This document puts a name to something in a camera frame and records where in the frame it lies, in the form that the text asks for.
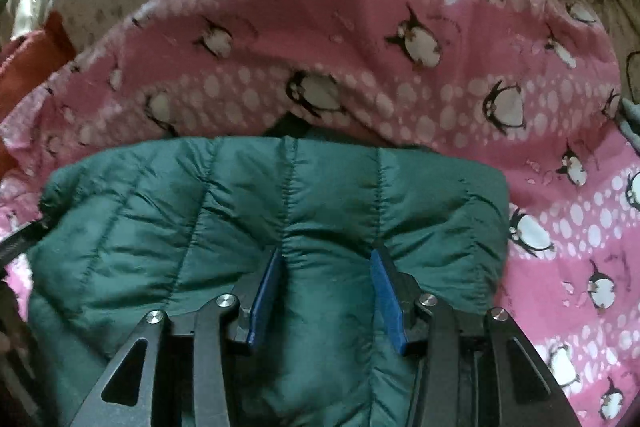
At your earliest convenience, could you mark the red ruffled pillow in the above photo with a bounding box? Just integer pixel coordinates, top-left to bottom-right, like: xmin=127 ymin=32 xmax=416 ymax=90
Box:
xmin=0 ymin=11 xmax=79 ymax=178

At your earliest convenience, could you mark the pink penguin fleece blanket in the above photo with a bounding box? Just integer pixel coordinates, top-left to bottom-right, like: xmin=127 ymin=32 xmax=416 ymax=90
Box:
xmin=1 ymin=0 xmax=639 ymax=426

